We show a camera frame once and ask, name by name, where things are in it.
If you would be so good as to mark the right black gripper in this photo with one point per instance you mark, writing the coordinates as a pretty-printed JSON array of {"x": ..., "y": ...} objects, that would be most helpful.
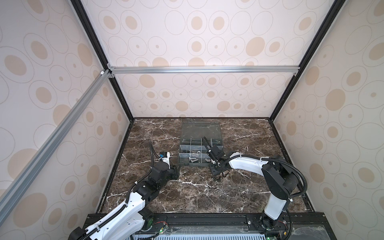
[{"x": 212, "y": 170}]

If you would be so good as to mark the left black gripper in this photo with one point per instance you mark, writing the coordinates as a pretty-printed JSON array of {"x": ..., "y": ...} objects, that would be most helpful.
[{"x": 175, "y": 172}]

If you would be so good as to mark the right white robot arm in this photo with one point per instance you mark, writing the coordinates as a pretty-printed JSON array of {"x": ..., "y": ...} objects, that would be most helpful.
[{"x": 284, "y": 181}]

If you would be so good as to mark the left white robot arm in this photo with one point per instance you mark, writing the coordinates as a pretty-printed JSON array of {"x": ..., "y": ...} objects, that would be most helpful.
[{"x": 126, "y": 210}]

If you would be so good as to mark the clear plastic organizer box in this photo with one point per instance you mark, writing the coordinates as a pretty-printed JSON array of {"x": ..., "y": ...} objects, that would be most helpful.
[{"x": 195, "y": 137}]

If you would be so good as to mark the black base frame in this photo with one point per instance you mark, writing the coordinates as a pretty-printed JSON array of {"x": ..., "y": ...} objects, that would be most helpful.
[{"x": 145, "y": 225}]

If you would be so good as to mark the horizontal aluminium rail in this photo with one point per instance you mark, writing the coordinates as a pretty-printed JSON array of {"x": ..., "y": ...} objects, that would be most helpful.
[{"x": 200, "y": 69}]

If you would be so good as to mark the left black corner post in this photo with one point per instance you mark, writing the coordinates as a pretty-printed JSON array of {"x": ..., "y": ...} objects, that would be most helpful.
[{"x": 96, "y": 44}]

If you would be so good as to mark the black corner post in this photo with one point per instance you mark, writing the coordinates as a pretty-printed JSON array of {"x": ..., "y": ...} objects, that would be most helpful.
[
  {"x": 319, "y": 37},
  {"x": 96, "y": 44}
]

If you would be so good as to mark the diagonal aluminium rail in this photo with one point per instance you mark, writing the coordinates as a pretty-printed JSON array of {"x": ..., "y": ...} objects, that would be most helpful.
[{"x": 30, "y": 172}]

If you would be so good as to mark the right black corner post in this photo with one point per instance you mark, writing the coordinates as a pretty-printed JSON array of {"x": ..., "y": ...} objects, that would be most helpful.
[{"x": 319, "y": 37}]

